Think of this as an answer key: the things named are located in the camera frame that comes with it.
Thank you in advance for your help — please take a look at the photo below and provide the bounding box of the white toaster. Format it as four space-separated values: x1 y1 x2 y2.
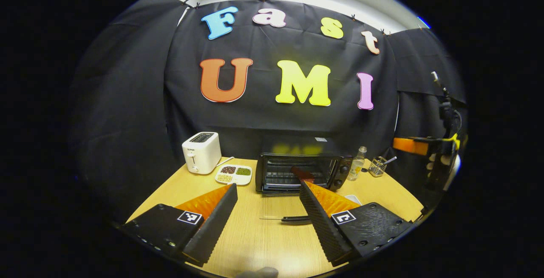
182 132 222 175

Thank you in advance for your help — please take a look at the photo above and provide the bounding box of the white divided plate of beans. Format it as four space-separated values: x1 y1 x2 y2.
215 165 253 186

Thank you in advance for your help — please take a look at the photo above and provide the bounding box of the black backdrop cloth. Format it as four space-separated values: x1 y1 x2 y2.
70 0 468 223

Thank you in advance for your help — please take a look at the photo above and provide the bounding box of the clear glass bottle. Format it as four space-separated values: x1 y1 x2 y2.
348 146 368 181

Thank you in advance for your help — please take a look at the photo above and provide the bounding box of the brown meat piece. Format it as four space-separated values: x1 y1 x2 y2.
291 166 315 184

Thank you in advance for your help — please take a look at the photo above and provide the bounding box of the black electric oven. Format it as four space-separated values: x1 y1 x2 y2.
255 136 354 223

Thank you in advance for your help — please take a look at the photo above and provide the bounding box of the wire mesh utensil holder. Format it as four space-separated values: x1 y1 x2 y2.
368 156 387 177

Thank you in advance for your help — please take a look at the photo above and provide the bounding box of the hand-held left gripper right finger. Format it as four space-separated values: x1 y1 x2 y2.
300 180 415 267

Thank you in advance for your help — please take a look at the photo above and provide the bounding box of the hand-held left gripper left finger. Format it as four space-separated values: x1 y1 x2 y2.
121 183 238 268

